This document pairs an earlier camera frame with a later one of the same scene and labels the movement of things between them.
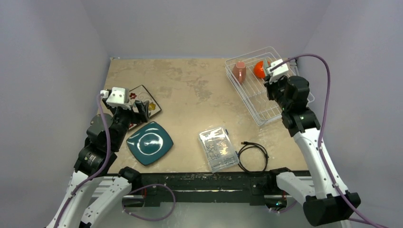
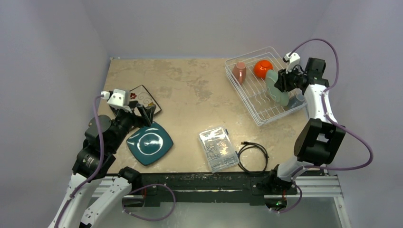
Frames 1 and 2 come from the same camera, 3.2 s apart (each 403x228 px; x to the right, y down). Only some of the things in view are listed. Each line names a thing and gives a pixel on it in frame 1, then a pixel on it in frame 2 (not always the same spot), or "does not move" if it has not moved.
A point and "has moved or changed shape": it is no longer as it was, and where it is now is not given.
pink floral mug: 239,71 does not move
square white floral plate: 140,93 does not move
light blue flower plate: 266,65 has moved or changed shape
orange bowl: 258,71 does not move
